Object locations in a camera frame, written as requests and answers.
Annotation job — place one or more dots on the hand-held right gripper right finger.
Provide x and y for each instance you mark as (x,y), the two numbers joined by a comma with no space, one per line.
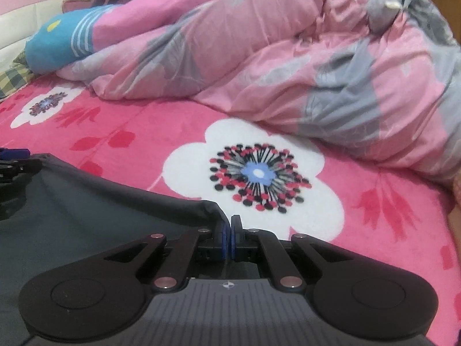
(236,238)

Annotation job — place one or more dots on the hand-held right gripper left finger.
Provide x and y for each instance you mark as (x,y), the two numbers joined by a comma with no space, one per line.
(224,238)

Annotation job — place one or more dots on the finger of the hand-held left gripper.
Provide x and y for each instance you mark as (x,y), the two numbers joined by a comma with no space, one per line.
(12,153)

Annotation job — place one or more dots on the dark grey garment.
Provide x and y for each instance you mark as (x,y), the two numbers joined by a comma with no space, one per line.
(90,209)

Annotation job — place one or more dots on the plaid pillow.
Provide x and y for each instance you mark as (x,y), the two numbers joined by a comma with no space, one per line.
(14,81)

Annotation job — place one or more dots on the green patterned pillow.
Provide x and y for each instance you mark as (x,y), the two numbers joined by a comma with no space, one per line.
(21,59)

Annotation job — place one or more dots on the pink floral blanket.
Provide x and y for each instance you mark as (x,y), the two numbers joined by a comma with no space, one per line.
(144,133)

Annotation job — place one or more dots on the maroon pillow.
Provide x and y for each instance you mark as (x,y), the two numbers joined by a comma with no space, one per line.
(75,6)

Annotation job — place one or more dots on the pink grey blue quilt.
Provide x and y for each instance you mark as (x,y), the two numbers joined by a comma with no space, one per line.
(288,61)

